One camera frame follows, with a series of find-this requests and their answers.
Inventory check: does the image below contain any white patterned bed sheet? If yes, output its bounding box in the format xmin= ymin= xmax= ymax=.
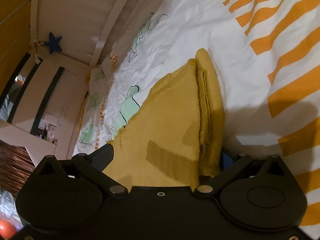
xmin=73 ymin=0 xmax=319 ymax=239

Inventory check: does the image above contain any mustard yellow knit sweater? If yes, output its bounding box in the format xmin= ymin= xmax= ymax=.
xmin=104 ymin=49 xmax=225 ymax=189

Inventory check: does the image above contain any red ball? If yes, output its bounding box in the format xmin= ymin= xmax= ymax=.
xmin=0 ymin=220 xmax=17 ymax=239

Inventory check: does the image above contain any left wooden bed rail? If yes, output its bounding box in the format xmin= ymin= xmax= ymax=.
xmin=0 ymin=52 xmax=91 ymax=160

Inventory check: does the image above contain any striped brown fabric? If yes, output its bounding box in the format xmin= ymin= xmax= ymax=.
xmin=0 ymin=140 xmax=35 ymax=198

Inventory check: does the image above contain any wooden bed headboard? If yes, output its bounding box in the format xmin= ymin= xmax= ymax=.
xmin=30 ymin=0 xmax=164 ymax=69

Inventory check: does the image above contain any dark blue star ornament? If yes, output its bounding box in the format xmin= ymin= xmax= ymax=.
xmin=44 ymin=32 xmax=62 ymax=54

